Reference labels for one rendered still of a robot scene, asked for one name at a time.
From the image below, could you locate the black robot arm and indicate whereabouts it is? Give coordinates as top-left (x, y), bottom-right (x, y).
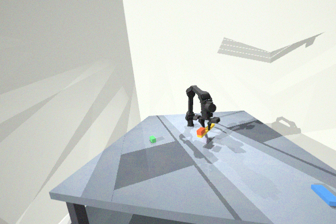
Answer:
top-left (185, 85), bottom-right (217, 126)

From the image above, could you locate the small green block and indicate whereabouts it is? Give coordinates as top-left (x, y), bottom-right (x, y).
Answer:
top-left (150, 136), bottom-right (156, 143)

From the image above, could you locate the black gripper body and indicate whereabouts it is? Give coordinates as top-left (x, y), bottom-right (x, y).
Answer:
top-left (193, 110), bottom-right (220, 124)

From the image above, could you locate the blue flat bar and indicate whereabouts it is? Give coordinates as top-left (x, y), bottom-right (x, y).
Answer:
top-left (311, 185), bottom-right (336, 206)

